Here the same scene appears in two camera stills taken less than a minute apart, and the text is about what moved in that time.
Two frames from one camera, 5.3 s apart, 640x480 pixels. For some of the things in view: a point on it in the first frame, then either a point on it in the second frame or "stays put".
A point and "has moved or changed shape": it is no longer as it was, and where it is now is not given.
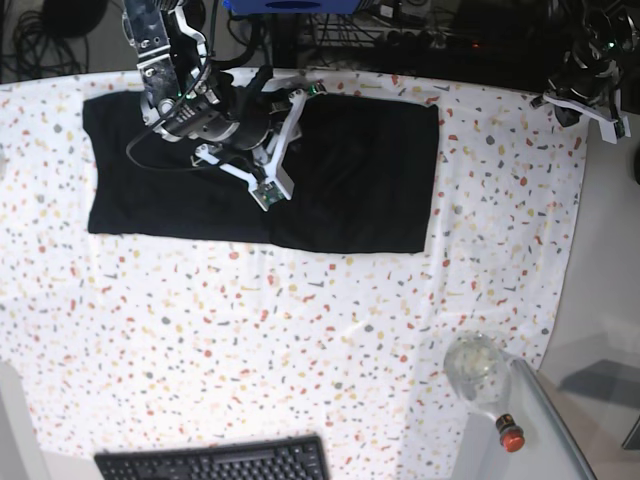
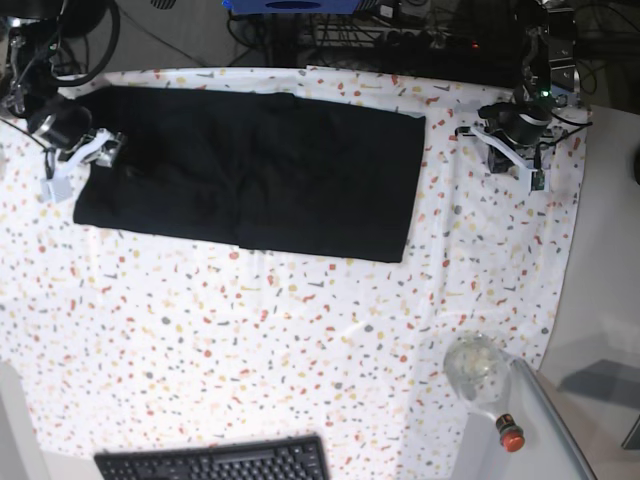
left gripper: (242, 117) to (66, 121)
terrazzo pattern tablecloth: (122, 341) stays put
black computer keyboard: (294, 458) stays put
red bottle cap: (512, 437) stays put
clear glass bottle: (478, 366) stays put
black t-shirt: (364, 170) has moved or changed shape
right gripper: (576, 103) to (519, 123)
